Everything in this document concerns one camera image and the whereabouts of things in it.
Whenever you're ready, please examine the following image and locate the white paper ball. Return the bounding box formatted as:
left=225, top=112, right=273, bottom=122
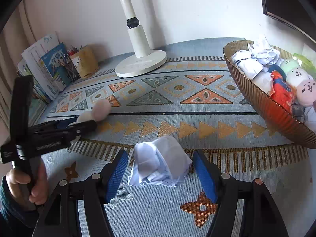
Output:
left=128, top=135, right=192, bottom=187

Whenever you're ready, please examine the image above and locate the gold ribbed bowl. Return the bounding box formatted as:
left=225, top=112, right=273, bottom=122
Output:
left=223, top=40, right=315, bottom=149

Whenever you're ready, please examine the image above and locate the red fries plush toy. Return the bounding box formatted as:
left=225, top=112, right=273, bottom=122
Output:
left=271, top=71, right=296, bottom=114

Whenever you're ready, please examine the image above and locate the three-tier dango plush toy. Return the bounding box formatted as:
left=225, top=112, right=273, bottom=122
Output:
left=280, top=59, right=315, bottom=107

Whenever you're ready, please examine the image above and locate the printed paper ball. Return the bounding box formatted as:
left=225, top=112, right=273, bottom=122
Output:
left=247, top=38, right=280, bottom=65

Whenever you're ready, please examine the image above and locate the lined paper ball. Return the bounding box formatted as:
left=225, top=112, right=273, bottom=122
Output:
left=230, top=50, right=263, bottom=80

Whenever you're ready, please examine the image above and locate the person's left hand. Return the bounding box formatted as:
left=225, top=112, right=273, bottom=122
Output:
left=6, top=160, right=49, bottom=209

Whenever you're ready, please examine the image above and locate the black mesh pen holder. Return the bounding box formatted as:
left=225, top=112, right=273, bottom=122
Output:
left=58, top=56, right=80, bottom=82

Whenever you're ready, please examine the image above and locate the row of upright books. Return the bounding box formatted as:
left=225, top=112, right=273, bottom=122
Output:
left=21, top=33, right=71, bottom=101

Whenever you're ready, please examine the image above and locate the patterned woven table mat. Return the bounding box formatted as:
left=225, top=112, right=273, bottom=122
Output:
left=41, top=38, right=315, bottom=236

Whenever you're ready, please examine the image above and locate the tan cardboard pen cup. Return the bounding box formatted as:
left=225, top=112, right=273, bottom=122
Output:
left=70, top=45, right=99, bottom=79

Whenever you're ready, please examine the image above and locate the white desk lamp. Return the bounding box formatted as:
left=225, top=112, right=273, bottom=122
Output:
left=115, top=0, right=167, bottom=78

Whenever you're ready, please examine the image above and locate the green tissue box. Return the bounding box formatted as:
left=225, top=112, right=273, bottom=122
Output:
left=293, top=53, right=315, bottom=72

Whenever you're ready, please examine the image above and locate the black wall monitor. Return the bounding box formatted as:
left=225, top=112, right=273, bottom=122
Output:
left=261, top=0, right=315, bottom=42

